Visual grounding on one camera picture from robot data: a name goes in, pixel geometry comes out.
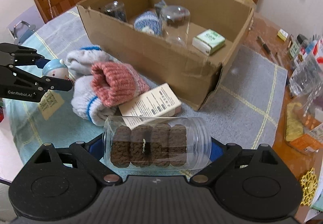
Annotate green white tissue pack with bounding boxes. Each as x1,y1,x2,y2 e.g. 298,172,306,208
192,29,225,56

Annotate brown cardboard box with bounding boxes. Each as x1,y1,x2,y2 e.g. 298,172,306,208
77,0,254,110

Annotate snack bottle red label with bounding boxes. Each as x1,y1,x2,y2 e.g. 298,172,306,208
290,40,317,70

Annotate snowman figurine blue hat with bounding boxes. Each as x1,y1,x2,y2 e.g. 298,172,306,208
42,59,69,80

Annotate pink knitted sock roll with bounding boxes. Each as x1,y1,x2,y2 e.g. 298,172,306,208
91,62,150,107

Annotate gold ornament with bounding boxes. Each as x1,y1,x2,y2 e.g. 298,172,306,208
299,167,318,206

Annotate pink white carton box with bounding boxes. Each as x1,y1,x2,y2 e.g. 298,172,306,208
118,83,182,129

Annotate white blue striped sock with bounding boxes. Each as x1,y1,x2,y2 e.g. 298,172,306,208
65,45,114,79

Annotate small jar dark lid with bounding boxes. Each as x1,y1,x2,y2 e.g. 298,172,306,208
288,34,308,59

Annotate jar with brown cookies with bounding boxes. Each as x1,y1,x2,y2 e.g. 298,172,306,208
103,116,212,171

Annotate blue knitted sock roll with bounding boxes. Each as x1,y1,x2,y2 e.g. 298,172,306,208
134,11,162,36

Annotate yellow sticky note pad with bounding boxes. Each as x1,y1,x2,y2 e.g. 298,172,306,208
277,29,288,42

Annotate clear plastic cup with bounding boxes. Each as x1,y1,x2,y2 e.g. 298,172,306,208
161,5,191,47

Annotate clear water bottle red label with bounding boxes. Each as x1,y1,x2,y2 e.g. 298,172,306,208
290,53,322,96

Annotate clear jar black lid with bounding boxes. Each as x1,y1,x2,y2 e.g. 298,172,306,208
293,87,322,130

